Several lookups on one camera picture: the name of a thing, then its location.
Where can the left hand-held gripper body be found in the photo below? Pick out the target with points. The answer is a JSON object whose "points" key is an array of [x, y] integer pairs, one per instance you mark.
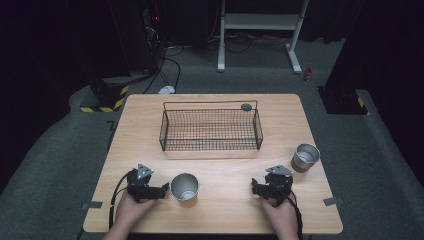
{"points": [[141, 186]]}

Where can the dark equipment rack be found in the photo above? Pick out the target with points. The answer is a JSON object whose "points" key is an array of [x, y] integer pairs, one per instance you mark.
{"points": [[146, 33]]}

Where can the person's right hand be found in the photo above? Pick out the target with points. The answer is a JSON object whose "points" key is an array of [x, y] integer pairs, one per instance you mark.
{"points": [[280, 215]]}

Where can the grey tape piece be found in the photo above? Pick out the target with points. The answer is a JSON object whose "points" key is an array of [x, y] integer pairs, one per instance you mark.
{"points": [[92, 205], [333, 201]]}

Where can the small red object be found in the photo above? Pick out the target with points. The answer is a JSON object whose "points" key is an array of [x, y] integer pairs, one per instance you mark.
{"points": [[308, 74]]}

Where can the small grey round disc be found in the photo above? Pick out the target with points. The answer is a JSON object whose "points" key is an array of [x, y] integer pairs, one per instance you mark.
{"points": [[246, 107]]}

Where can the white power strip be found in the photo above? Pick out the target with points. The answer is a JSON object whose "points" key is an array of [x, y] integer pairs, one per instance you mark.
{"points": [[166, 89]]}

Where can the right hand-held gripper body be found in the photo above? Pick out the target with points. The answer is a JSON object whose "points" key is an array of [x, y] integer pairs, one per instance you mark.
{"points": [[279, 185]]}

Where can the metal cup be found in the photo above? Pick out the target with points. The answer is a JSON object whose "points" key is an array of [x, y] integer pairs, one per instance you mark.
{"points": [[305, 157], [185, 190]]}

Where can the black yellow striped stand base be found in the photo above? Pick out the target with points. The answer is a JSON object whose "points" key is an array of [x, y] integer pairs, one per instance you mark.
{"points": [[345, 101], [105, 98]]}

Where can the white metal stand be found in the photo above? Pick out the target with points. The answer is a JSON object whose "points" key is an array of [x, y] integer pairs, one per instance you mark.
{"points": [[260, 23]]}

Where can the person's left hand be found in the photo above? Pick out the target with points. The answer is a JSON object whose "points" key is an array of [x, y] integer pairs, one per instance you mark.
{"points": [[131, 211]]}

